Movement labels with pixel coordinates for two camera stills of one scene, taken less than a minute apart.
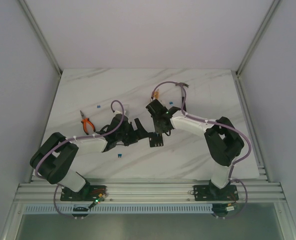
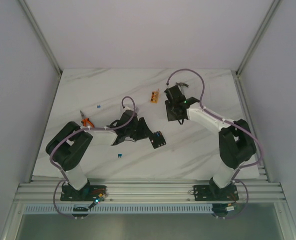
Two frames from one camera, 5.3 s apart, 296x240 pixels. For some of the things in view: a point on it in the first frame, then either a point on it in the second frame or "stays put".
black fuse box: x=156 y=140 stays put
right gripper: x=158 y=130 to x=170 y=117
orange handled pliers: x=84 y=122 stays put
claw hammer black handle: x=182 y=85 stays put
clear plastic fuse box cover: x=126 y=109 to x=136 y=109
